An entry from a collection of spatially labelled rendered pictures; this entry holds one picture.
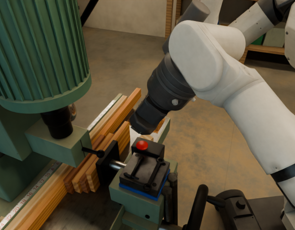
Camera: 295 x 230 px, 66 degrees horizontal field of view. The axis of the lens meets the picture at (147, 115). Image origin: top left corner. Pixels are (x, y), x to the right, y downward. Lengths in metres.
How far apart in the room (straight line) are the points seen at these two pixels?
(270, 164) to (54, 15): 0.35
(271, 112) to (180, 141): 1.73
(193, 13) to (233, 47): 0.08
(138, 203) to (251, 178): 1.42
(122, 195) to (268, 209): 1.15
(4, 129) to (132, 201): 0.33
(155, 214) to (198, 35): 0.42
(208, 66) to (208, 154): 1.68
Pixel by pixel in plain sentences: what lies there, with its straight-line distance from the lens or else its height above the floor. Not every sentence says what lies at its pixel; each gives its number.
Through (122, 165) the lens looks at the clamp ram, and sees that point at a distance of 0.62.
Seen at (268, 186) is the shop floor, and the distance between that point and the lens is 1.93.
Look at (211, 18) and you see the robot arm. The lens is 0.78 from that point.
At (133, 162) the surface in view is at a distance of 0.57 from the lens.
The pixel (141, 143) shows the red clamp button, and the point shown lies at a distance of 0.58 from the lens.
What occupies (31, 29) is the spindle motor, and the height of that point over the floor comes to 1.34.
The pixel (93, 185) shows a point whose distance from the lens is 0.63.
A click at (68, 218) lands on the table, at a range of 0.64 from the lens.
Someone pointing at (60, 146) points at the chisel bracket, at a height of 1.07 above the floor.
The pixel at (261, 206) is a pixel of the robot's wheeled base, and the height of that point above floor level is 0.17.
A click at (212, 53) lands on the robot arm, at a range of 0.31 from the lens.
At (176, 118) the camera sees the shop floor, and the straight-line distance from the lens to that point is 2.23.
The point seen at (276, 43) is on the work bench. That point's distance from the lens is 3.42.
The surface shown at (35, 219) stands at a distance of 0.62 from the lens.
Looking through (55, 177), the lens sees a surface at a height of 0.95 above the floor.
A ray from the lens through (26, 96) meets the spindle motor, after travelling 0.42.
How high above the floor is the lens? 1.45
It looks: 40 degrees down
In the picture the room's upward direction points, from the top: straight up
